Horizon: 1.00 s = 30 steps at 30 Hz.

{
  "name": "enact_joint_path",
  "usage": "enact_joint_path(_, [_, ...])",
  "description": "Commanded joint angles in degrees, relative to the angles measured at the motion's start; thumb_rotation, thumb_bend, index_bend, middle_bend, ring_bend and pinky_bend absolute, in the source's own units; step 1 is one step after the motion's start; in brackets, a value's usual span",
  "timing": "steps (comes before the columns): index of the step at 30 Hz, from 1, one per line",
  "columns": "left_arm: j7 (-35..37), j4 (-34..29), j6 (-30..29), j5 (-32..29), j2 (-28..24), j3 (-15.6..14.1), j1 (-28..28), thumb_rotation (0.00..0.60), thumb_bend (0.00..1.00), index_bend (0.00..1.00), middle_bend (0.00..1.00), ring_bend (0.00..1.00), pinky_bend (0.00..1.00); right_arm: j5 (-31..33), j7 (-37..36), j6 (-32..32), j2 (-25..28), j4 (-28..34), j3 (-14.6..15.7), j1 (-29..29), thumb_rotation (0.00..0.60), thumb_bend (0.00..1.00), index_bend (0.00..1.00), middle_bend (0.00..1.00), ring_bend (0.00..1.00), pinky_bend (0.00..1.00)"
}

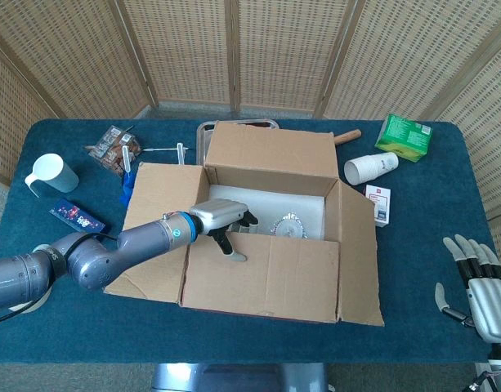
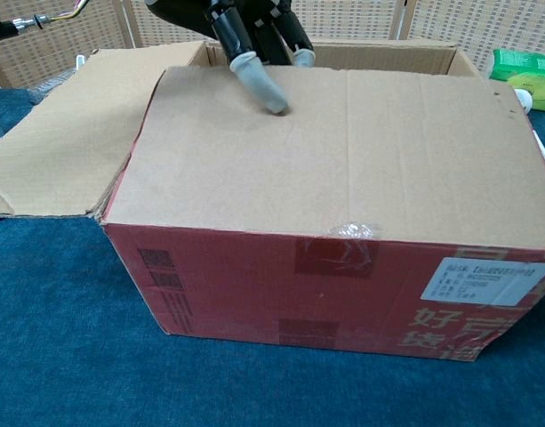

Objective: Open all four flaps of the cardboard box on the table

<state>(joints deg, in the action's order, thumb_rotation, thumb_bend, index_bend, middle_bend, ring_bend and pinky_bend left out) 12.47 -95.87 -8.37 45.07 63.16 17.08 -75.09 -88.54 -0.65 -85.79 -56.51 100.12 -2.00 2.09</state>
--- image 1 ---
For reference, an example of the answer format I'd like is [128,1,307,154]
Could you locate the white foam sheet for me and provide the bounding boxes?
[208,183,327,242]

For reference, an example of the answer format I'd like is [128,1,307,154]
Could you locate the blue fleece cloth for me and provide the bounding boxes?
[119,171,136,205]

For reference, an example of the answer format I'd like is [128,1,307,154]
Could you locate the wheel of coloured pins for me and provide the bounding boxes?
[270,211,308,240]

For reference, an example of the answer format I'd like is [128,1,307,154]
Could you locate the stainless steel tray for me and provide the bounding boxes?
[195,118,280,165]

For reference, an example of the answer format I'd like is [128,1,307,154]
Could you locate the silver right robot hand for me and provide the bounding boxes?
[433,234,501,344]

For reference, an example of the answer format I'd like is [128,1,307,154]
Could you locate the green tissue pack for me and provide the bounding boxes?
[374,113,434,163]

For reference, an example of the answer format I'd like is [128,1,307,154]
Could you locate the pale blue plastic mug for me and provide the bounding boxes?
[24,153,80,198]

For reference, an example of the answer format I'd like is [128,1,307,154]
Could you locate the woven bamboo folding screen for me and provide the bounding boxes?
[0,0,501,224]

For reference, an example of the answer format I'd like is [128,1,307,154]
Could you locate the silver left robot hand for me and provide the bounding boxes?
[188,198,260,263]

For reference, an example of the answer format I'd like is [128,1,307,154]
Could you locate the teal blue table cover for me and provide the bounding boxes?
[0,118,501,365]

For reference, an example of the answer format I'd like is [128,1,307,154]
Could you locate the cream round bowl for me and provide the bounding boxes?
[11,243,53,315]

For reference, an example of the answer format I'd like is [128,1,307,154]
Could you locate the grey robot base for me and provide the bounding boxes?
[151,362,331,392]

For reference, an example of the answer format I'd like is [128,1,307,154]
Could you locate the small white red-printed box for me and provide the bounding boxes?
[365,184,392,229]

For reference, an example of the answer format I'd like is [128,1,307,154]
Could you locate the wooden rolling pin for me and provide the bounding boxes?
[333,128,362,145]

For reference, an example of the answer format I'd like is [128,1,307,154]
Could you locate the clear bag of nuts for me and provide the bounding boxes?
[84,125,144,176]

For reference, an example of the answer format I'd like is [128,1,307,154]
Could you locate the brown cardboard box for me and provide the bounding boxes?
[104,120,385,327]

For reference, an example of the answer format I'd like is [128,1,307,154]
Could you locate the dark blue printed box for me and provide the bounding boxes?
[48,198,108,234]

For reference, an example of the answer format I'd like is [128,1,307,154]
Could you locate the stack of white paper cups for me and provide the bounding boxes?
[342,151,400,185]

